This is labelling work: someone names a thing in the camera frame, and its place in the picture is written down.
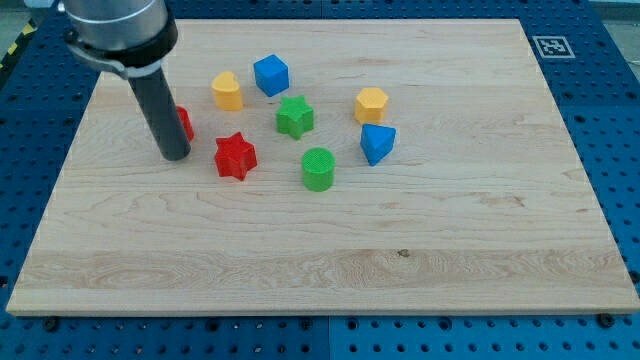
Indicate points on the green cylinder block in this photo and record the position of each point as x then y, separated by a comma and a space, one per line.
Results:
318, 165

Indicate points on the yellow heart block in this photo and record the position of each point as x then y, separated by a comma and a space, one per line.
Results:
227, 92

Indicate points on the wooden board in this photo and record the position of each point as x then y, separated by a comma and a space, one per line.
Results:
482, 206

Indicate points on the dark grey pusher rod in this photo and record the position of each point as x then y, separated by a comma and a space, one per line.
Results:
157, 104

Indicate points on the red star block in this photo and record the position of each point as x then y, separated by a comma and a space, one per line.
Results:
235, 156

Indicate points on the red circle block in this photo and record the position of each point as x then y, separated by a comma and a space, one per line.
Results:
186, 122

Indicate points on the green star block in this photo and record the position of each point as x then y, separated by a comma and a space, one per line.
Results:
294, 117

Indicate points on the blue cube block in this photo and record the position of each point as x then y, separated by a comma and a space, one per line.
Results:
271, 75

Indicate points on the blue triangle block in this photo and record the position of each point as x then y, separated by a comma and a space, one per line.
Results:
376, 142

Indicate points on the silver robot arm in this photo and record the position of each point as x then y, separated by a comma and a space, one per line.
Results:
130, 38

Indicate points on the white fiducial marker tag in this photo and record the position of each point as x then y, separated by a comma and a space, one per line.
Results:
553, 47

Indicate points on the yellow hexagon block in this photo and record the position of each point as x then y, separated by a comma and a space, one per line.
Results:
370, 105

